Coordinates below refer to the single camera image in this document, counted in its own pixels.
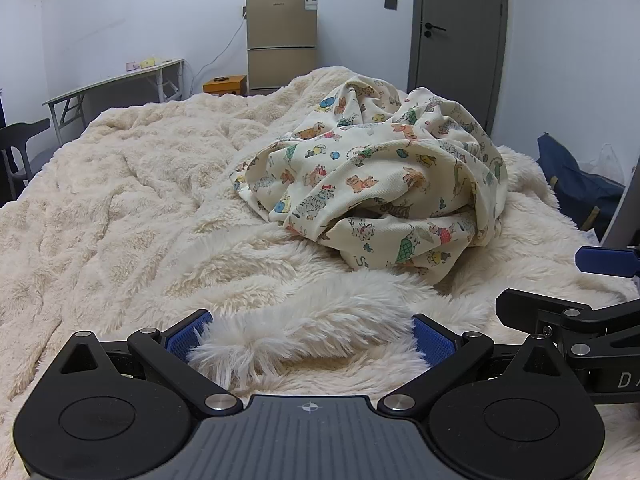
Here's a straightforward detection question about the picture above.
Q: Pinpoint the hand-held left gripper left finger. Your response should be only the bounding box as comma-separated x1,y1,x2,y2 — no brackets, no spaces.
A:
44,309,244,417

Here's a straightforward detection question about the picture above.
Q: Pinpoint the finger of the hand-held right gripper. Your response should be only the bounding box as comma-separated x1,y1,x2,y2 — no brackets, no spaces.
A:
495,288,640,361
575,245,640,278

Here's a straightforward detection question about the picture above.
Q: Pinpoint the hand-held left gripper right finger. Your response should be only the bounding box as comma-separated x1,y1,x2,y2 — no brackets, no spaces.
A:
376,313,573,417

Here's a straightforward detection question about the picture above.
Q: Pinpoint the cartoon print cream garment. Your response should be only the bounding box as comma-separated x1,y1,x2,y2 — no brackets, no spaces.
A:
230,74,510,286

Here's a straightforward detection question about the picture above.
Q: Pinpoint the dark blue bag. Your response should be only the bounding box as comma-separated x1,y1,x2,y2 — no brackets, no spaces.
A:
536,132,626,231

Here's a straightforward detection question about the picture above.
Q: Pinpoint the clear plastic bag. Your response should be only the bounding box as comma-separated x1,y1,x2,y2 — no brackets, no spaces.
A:
582,143,626,183

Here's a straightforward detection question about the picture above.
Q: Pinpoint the cream fluffy blanket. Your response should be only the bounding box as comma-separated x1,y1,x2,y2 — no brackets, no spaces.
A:
0,66,640,480

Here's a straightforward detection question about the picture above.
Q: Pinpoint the grey door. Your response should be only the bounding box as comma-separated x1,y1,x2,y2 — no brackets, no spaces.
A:
407,0,511,136

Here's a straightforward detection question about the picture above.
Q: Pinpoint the orange toolbox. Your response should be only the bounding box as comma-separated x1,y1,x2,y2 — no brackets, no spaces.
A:
202,75,248,97

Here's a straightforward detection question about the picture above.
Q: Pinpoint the black plastic chair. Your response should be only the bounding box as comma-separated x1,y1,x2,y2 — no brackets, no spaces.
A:
0,118,53,206

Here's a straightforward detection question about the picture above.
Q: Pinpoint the white folding table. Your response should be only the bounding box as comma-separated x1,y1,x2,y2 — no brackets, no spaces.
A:
42,58,186,143

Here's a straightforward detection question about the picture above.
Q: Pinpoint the beige two-door refrigerator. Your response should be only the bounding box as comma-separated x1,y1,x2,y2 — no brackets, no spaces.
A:
244,0,319,97

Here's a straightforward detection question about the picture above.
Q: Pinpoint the white power cable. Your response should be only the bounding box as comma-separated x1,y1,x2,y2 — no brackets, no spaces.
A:
190,10,248,98

